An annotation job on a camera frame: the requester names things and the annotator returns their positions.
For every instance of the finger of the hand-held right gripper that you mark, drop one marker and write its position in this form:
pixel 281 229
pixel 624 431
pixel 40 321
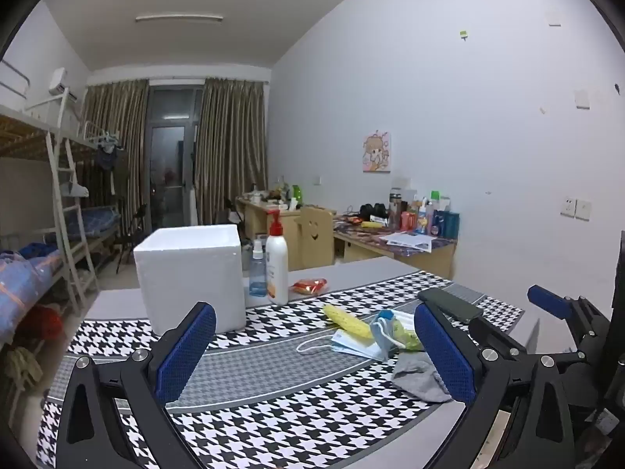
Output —
pixel 498 336
pixel 547 299

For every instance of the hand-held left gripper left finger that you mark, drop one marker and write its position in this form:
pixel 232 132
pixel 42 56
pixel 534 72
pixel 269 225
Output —
pixel 188 351

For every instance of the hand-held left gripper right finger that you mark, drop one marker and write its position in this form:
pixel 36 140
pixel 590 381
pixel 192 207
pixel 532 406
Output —
pixel 444 351

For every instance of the grey sock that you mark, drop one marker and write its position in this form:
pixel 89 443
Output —
pixel 417 376

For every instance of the yellow-green foam net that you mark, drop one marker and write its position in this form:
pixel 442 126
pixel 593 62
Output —
pixel 409 339

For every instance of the white foam box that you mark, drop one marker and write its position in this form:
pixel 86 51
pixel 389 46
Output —
pixel 190 273

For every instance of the white face mask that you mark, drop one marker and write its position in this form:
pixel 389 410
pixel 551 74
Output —
pixel 354 347

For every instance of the yellow foam net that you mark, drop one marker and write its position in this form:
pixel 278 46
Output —
pixel 346 323

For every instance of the black smartphone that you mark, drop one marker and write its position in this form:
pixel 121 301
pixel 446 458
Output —
pixel 451 304

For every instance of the houndstooth table mat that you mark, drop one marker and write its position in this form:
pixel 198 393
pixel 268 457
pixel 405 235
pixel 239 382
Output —
pixel 273 376

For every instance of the wooden desk with patterned cover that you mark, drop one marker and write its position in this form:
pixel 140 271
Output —
pixel 420 256

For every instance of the clear spray bottle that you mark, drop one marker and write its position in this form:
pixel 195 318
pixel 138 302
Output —
pixel 258 278

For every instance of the white printed papers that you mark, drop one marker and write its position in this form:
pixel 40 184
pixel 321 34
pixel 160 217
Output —
pixel 407 241

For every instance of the white lotion bottle red pump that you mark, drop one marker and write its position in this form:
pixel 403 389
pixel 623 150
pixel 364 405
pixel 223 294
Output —
pixel 277 268

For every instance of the black folding chair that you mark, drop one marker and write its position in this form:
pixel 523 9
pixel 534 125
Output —
pixel 132 239

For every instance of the cluster of toiletry bottles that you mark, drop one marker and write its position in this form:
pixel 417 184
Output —
pixel 429 217

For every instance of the red snack packet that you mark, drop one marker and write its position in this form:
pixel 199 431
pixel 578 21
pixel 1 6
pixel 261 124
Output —
pixel 307 286

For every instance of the red bag under bed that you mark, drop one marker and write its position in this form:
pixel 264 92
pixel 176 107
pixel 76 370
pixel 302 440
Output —
pixel 46 322

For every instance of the plain wooden desk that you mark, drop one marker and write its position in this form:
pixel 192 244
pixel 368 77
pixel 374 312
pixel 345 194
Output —
pixel 254 220

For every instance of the black bag on desk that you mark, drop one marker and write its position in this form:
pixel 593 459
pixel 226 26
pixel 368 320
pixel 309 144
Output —
pixel 373 211

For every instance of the blue mattress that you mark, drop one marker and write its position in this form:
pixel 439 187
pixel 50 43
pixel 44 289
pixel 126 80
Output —
pixel 100 220

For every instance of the wooden chair with smiley cutout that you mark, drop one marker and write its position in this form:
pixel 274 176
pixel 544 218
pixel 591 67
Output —
pixel 315 239

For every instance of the blue checked quilt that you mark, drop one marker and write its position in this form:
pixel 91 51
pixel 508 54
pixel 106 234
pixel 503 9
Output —
pixel 24 283

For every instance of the white bunk bed ladder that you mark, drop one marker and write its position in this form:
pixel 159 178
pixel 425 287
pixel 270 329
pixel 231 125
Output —
pixel 66 215

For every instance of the green bottle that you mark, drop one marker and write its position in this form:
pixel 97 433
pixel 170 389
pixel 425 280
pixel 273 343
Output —
pixel 297 195

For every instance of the glass balcony door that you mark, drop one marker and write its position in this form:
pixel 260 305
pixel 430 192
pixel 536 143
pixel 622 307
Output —
pixel 168 156

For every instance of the brown curtain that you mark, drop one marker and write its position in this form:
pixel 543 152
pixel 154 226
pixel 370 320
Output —
pixel 117 146
pixel 232 146

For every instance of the hanging dark clothes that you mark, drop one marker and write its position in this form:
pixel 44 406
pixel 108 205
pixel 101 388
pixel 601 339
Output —
pixel 107 156

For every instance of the white metal bunk bed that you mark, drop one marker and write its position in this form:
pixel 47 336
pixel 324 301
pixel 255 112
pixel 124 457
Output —
pixel 19 141

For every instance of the white air conditioner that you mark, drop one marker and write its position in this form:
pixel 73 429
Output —
pixel 61 85

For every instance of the ceiling tube light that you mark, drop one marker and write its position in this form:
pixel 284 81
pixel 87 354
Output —
pixel 178 18

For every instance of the white double wall socket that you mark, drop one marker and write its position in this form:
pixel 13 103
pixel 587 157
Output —
pixel 575 207

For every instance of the cartoon wall poster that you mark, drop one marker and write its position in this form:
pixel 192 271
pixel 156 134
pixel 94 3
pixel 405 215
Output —
pixel 377 151

